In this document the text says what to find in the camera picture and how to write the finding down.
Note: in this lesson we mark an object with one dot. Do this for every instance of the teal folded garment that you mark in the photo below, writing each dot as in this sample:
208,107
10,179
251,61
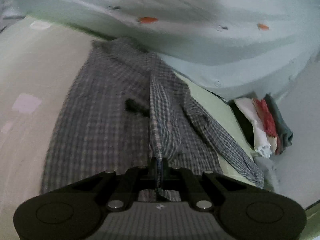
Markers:
281,125

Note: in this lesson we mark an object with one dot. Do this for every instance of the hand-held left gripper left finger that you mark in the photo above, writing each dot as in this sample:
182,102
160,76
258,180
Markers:
155,170

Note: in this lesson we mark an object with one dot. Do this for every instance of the green grid cutting mat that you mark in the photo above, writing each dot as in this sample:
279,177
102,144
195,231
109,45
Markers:
37,67

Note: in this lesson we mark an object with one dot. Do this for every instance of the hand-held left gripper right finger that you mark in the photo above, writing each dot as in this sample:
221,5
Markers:
164,170

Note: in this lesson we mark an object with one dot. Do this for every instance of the white folded garment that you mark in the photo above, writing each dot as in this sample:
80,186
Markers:
257,135

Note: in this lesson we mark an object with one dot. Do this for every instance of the blue checked shirt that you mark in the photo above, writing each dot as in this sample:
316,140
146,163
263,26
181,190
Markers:
105,105

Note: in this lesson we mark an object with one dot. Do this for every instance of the carrot print bed sheet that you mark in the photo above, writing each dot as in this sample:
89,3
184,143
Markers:
175,55

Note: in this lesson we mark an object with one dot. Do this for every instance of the grey folded cloth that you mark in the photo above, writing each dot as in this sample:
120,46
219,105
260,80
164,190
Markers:
267,172

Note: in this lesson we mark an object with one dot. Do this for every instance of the red folded garment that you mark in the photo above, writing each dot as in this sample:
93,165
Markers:
267,120

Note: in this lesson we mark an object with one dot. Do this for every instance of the cream folded garment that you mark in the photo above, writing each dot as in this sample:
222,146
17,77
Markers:
273,143

